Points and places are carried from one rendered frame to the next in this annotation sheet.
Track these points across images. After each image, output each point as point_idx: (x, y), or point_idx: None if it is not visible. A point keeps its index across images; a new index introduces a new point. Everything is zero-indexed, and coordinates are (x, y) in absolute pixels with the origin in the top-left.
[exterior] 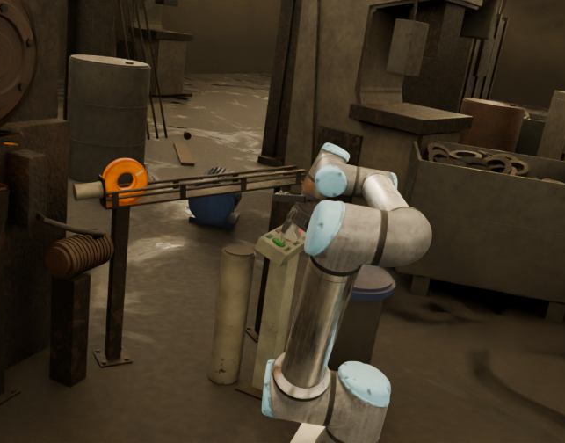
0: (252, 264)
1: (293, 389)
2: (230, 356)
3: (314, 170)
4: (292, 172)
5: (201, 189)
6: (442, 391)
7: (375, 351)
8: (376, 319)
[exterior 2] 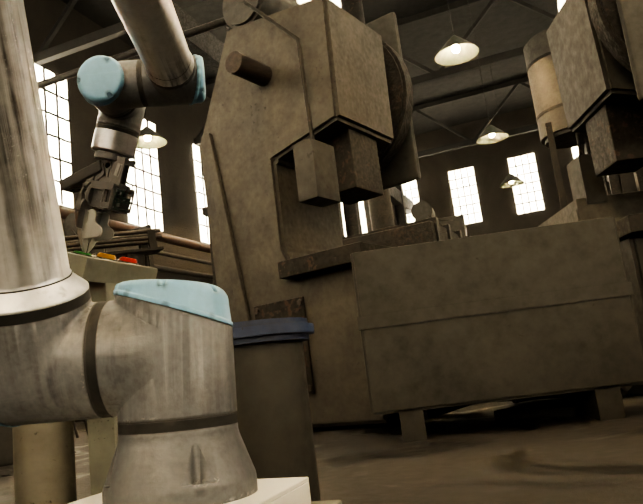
0: None
1: None
2: (45, 495)
3: (99, 113)
4: (139, 232)
5: None
6: (450, 488)
7: (340, 483)
8: (296, 381)
